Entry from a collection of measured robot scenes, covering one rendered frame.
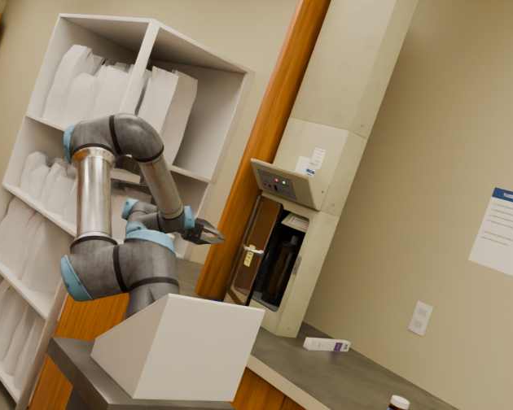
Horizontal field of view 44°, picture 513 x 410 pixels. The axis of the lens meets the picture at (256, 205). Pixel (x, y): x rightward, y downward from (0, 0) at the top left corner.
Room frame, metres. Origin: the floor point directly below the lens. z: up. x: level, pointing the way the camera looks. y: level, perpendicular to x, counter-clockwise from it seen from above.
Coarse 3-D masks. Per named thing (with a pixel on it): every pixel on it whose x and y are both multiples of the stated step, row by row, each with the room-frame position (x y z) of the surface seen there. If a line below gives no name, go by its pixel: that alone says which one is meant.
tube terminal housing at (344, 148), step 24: (288, 120) 2.45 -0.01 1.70; (288, 144) 2.41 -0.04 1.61; (312, 144) 2.33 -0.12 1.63; (336, 144) 2.24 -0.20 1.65; (360, 144) 2.27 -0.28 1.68; (288, 168) 2.38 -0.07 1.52; (336, 168) 2.22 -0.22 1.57; (264, 192) 2.44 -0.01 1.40; (336, 192) 2.25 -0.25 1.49; (312, 216) 2.23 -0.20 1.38; (336, 216) 2.28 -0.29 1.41; (312, 240) 2.22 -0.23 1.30; (312, 264) 2.25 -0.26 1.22; (288, 288) 2.23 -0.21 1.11; (312, 288) 2.28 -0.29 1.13; (288, 312) 2.23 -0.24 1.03; (288, 336) 2.26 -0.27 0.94
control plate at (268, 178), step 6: (264, 174) 2.34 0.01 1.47; (270, 174) 2.31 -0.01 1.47; (264, 180) 2.37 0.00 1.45; (270, 180) 2.33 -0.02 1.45; (282, 180) 2.27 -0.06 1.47; (288, 180) 2.23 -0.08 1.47; (264, 186) 2.39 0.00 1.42; (282, 186) 2.29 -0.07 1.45; (288, 186) 2.26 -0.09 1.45; (276, 192) 2.34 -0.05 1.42; (282, 192) 2.31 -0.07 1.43; (294, 192) 2.25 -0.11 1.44; (294, 198) 2.27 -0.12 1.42
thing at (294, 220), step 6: (288, 216) 2.36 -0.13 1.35; (294, 216) 2.33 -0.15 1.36; (300, 216) 2.32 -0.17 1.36; (282, 222) 2.37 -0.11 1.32; (288, 222) 2.33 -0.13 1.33; (294, 222) 2.32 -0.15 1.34; (300, 222) 2.31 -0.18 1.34; (306, 222) 2.31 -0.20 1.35; (294, 228) 2.31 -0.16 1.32; (300, 228) 2.30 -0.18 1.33; (306, 228) 2.30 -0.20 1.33
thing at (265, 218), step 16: (256, 208) 2.41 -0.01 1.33; (272, 208) 2.22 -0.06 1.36; (256, 224) 2.34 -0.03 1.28; (272, 224) 2.16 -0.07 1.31; (256, 240) 2.27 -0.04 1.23; (240, 256) 2.40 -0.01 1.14; (256, 256) 2.20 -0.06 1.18; (240, 272) 2.33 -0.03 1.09; (256, 272) 2.14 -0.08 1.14; (240, 288) 2.26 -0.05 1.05; (240, 304) 2.19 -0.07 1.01
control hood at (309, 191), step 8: (256, 160) 2.34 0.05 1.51; (256, 168) 2.37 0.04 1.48; (264, 168) 2.33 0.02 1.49; (272, 168) 2.28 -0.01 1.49; (280, 168) 2.24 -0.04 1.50; (256, 176) 2.40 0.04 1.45; (280, 176) 2.26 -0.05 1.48; (288, 176) 2.22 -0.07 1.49; (296, 176) 2.18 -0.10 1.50; (304, 176) 2.15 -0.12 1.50; (296, 184) 2.21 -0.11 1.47; (304, 184) 2.17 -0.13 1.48; (312, 184) 2.16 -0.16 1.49; (320, 184) 2.18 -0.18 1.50; (328, 184) 2.21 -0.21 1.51; (272, 192) 2.37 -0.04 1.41; (296, 192) 2.24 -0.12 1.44; (304, 192) 2.20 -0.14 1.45; (312, 192) 2.17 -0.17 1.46; (320, 192) 2.19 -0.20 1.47; (296, 200) 2.26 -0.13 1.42; (304, 200) 2.23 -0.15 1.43; (312, 200) 2.19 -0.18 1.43; (320, 200) 2.20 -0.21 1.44; (320, 208) 2.21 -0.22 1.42
